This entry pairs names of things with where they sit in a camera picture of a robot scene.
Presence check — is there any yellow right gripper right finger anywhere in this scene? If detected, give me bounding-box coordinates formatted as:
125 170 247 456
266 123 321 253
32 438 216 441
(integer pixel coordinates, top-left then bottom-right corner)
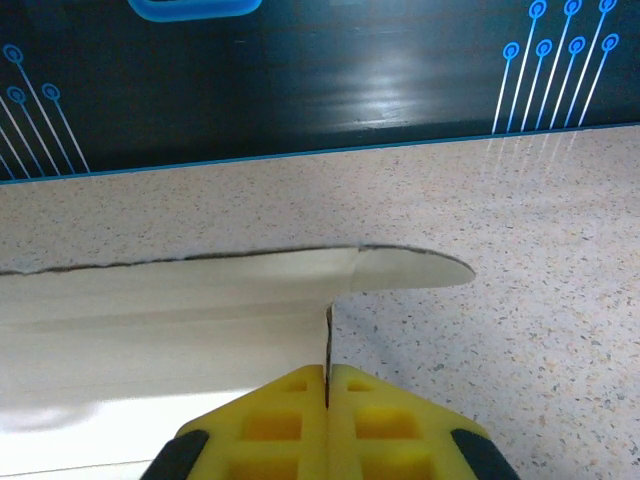
329 363 519 480

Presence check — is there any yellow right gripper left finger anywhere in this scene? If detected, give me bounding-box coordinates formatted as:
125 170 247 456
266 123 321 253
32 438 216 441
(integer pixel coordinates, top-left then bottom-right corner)
149 363 329 480

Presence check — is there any white paper box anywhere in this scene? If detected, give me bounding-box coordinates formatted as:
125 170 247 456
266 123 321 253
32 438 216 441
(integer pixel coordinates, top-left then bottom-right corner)
0 243 476 480

